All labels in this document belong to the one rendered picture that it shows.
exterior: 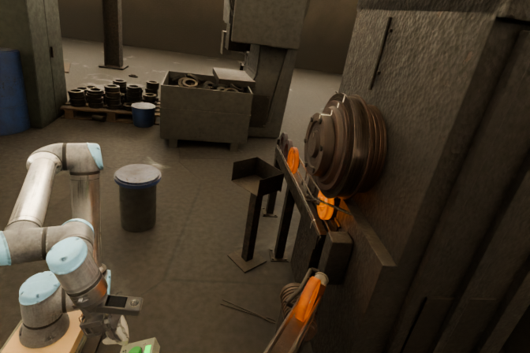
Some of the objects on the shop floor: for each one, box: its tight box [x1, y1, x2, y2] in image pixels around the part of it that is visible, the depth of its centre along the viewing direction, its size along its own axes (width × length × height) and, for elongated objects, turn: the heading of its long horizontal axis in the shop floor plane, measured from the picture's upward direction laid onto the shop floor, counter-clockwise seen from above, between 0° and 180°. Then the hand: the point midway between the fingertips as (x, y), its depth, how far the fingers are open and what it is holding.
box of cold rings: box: [159, 71, 253, 152], centre depth 413 cm, size 103×83×79 cm
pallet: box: [60, 79, 160, 125], centre depth 459 cm, size 120×81×44 cm
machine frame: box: [290, 0, 530, 353], centre depth 163 cm, size 73×108×176 cm
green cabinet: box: [0, 0, 68, 128], centre depth 380 cm, size 48×70×150 cm
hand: (127, 339), depth 98 cm, fingers closed
